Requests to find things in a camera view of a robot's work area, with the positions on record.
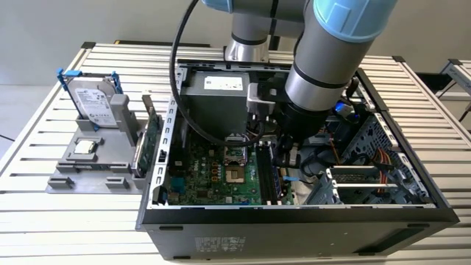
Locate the silver CPU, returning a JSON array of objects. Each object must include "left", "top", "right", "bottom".
[{"left": 73, "top": 140, "right": 98, "bottom": 154}]

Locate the metal disk bay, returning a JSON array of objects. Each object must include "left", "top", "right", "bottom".
[{"left": 304, "top": 165, "right": 403, "bottom": 205}]

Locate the black PC case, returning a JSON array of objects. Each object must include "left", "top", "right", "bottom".
[{"left": 134, "top": 57, "right": 460, "bottom": 262}]

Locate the green motherboard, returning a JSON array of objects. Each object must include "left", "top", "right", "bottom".
[{"left": 162, "top": 137, "right": 299, "bottom": 206}]

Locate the CPU socket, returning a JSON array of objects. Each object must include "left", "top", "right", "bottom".
[{"left": 224, "top": 163, "right": 246, "bottom": 185}]

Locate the green graphics card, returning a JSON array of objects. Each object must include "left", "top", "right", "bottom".
[{"left": 130, "top": 88, "right": 165, "bottom": 178}]

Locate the red yellow wire bundle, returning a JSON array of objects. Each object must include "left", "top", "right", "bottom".
[{"left": 369, "top": 148, "right": 393, "bottom": 195}]

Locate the grey parts rack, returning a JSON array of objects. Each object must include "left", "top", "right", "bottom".
[{"left": 44, "top": 93, "right": 148, "bottom": 195}]

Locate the thick black cable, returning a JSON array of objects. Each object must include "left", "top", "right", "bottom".
[{"left": 168, "top": 0, "right": 268, "bottom": 147}]

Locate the thin orange wire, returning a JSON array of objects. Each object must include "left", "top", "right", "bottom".
[{"left": 329, "top": 137, "right": 341, "bottom": 166}]

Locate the hard disk in blue carrier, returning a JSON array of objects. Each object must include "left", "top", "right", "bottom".
[{"left": 54, "top": 68, "right": 125, "bottom": 131}]

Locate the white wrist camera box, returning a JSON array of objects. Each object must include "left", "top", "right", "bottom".
[{"left": 245, "top": 82, "right": 276, "bottom": 114}]

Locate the metal socket cover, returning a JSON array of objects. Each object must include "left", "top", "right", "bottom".
[{"left": 222, "top": 133, "right": 246, "bottom": 164}]

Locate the grey power supply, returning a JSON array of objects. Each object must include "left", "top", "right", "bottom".
[{"left": 181, "top": 70, "right": 253, "bottom": 140}]

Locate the black camera bracket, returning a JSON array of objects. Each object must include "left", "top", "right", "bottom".
[{"left": 254, "top": 78, "right": 292, "bottom": 103}]

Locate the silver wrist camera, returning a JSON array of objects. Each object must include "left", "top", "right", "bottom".
[{"left": 285, "top": 145, "right": 301, "bottom": 168}]

